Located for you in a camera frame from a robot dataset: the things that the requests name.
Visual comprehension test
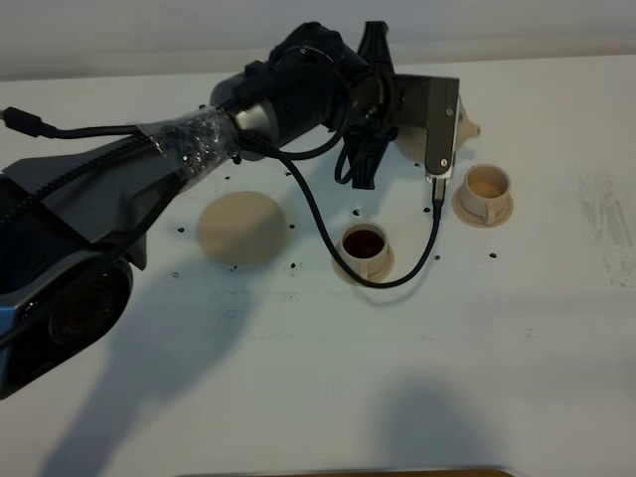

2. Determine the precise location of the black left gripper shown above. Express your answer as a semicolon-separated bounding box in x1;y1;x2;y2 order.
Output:
342;21;401;190

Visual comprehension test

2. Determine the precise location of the beige teapot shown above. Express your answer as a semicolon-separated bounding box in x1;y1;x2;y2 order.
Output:
393;98;481;166

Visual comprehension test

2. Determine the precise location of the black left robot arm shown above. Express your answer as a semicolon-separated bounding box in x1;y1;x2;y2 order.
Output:
1;21;394;397

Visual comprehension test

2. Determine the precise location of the beige teapot saucer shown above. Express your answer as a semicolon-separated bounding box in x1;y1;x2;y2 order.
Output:
196;191;288;266

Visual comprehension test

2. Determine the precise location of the beige far teacup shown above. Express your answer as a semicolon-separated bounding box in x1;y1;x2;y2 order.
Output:
460;164;512;225

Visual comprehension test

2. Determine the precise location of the beige teacup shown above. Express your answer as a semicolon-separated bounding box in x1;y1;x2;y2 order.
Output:
338;223;390;258
460;164;512;225

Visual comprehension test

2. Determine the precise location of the beige near teacup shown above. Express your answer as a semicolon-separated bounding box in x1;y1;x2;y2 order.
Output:
338;223;390;258

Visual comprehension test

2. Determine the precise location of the beige far cup saucer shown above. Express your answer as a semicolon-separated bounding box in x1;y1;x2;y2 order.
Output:
451;190;514;229

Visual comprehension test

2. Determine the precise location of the beige cup saucer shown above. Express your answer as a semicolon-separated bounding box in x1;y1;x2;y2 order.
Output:
337;243;395;283
451;190;514;229

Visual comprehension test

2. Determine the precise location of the beige near cup saucer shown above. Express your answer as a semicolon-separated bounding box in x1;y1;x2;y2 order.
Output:
337;243;395;283

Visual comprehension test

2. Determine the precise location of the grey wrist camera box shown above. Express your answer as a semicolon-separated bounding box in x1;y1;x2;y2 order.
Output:
396;75;460;179

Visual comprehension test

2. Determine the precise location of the black braided camera cable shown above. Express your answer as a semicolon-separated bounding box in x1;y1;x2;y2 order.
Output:
233;126;448;290

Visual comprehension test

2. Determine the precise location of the black loose cable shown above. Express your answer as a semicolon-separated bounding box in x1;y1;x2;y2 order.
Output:
0;104;150;143

